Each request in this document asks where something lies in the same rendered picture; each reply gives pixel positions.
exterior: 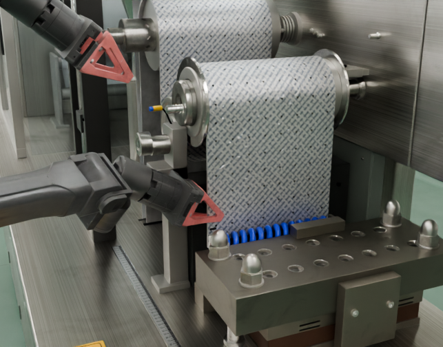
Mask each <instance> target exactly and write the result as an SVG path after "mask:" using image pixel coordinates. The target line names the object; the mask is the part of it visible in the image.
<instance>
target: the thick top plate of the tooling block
mask: <svg viewBox="0 0 443 347"><path fill-rule="evenodd" d="M381 219H382V218H374V219H370V220H363V221H359V222H352V223H348V224H345V228H344V231H337V232H333V233H326V234H322V235H315V236H311V237H307V238H300V239H296V238H295V237H294V236H292V235H291V234H289V235H282V236H278V237H273V238H267V239H262V240H255V241H251V242H244V243H240V244H233V245H229V252H230V253H231V257H230V259H228V260H225V261H221V262H218V261H213V260H211V259H209V258H208V253H209V249H207V250H203V251H196V252H195V255H196V285H197V287H198V288H199V289H200V291H201V292H202V293H203V295H204V296H205V297H206V298H207V300H208V301H209V303H210V304H211V305H212V306H213V307H214V309H215V310H216V312H217V313H218V314H219V315H220V317H221V318H222V319H223V321H224V322H225V323H226V325H227V326H228V327H229V328H230V330H231V331H232V333H233V334H234V335H235V336H236V337H237V336H240V335H245V334H248V333H253V332H256V331H260V330H264V329H268V328H273V327H277V326H282V325H285V324H290V323H293V322H298V321H301V320H304V319H309V318H312V317H317V316H321V315H326V314H329V313H334V312H336V307H337V297H338V283H340V282H346V281H349V280H354V279H358V278H361V277H367V276H370V275H376V274H380V273H386V272H389V271H395V272H396V273H397V274H399V275H401V283H400V295H399V296H402V295H407V294H410V293H415V292H418V291H423V290H426V289H430V288H435V287H438V286H443V239H442V238H440V237H439V242H438V243H439V245H440V246H439V248H438V249H433V250H429V249H423V248H420V247H418V246H417V245H416V241H417V240H418V231H420V229H421V227H420V226H419V225H417V224H415V223H413V222H412V221H410V220H407V219H406V218H404V217H402V216H401V220H400V222H401V223H402V225H401V226H400V227H386V226H383V225H382V224H380V221H381ZM250 253H254V254H256V255H257V256H258V257H259V258H260V262H261V267H262V278H263V279H264V284H263V285H262V286H261V287H259V288H245V287H243V286H241V285H240V284H239V282H238V281H239V279H240V272H241V268H242V267H243V259H244V258H245V256H246V255H248V254H250Z"/></svg>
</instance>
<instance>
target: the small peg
mask: <svg viewBox="0 0 443 347"><path fill-rule="evenodd" d="M165 111H166V113H167V114H175V113H179V112H180V113H183V112H184V106H183V104H179V105H166V107H165Z"/></svg>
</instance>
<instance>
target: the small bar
mask: <svg viewBox="0 0 443 347"><path fill-rule="evenodd" d="M344 228H345V220H343V219H342V218H340V217H338V216H335V217H330V218H323V219H319V220H312V221H308V222H300V223H296V224H290V234H291V235H292V236H294V237H295V238H296V239H300V238H307V237H311V236H315V235H322V234H326V233H333V232H337V231H344Z"/></svg>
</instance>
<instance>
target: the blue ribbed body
mask: <svg viewBox="0 0 443 347"><path fill-rule="evenodd" d="M323 218H327V217H326V216H324V215H322V216H320V217H319V218H317V217H313V218H312V219H311V220H319V219H323ZM311 220H310V219H309V218H305V219H304V222H308V221H311ZM300 222H303V221H302V220H297V221H296V223H300ZM296 223H295V222H294V221H290V222H289V223H288V225H287V223H285V222H282V223H281V224H280V226H279V225H278V224H274V225H273V226H272V229H271V227H270V226H269V225H266V226H265V227H264V230H263V229H262V227H257V228H256V232H255V231H254V229H253V228H249V229H248V231H247V233H246V231H245V230H243V229H242V230H240V231H239V237H238V234H237V232H236V231H232V232H231V238H230V237H229V234H228V233H226V234H227V237H228V243H229V245H233V244H240V243H244V242H251V241H255V240H262V239H267V238H273V237H278V236H282V235H289V234H290V224H296Z"/></svg>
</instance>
